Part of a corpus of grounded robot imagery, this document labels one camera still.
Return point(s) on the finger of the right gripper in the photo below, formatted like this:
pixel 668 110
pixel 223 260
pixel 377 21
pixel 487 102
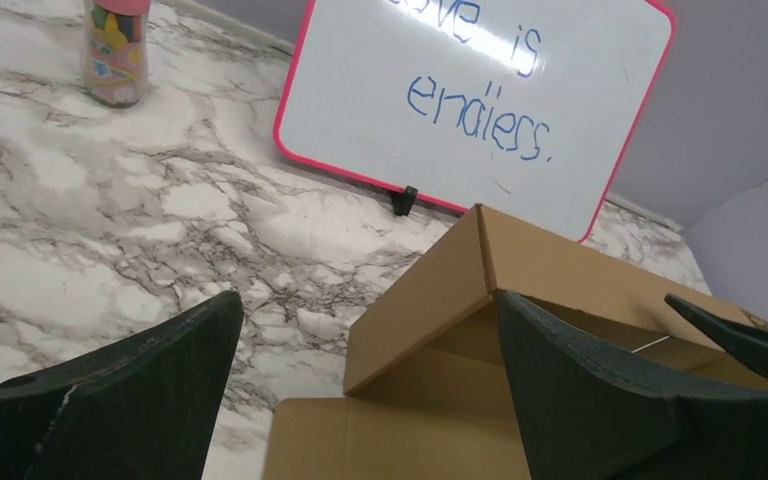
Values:
pixel 747 345

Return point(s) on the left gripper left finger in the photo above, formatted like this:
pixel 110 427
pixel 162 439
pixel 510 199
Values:
pixel 143 407

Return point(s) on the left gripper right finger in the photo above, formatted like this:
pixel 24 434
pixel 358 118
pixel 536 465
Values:
pixel 587 409

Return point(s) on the small pink capped bottle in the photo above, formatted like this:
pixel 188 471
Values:
pixel 114 59

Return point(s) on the brown cardboard box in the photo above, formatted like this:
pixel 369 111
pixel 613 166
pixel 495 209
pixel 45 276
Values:
pixel 425 392

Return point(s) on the white board with pink frame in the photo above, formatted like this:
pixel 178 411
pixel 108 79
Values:
pixel 524 106

